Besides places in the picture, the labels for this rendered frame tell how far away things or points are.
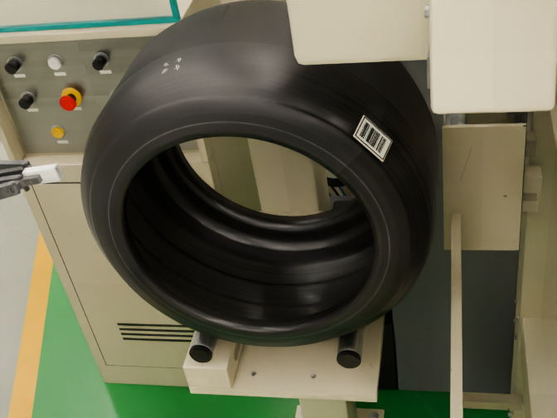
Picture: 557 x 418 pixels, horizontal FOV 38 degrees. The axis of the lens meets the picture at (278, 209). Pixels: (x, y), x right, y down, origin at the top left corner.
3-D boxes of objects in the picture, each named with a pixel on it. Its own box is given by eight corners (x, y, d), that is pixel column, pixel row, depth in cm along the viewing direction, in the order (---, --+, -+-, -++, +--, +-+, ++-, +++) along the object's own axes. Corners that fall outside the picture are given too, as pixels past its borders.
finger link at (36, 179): (15, 177, 145) (8, 187, 142) (39, 173, 143) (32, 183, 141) (19, 183, 146) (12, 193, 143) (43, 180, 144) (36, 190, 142)
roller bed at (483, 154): (444, 191, 178) (443, 72, 160) (514, 190, 175) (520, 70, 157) (443, 250, 163) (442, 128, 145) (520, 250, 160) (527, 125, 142)
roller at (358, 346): (355, 242, 172) (353, 226, 170) (375, 242, 171) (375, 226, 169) (336, 369, 146) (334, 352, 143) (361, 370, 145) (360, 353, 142)
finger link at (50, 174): (22, 170, 144) (21, 172, 144) (56, 165, 142) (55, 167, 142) (31, 183, 146) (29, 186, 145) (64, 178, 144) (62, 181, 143)
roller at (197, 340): (230, 241, 178) (226, 226, 176) (249, 241, 177) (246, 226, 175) (191, 363, 152) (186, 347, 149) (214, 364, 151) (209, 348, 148)
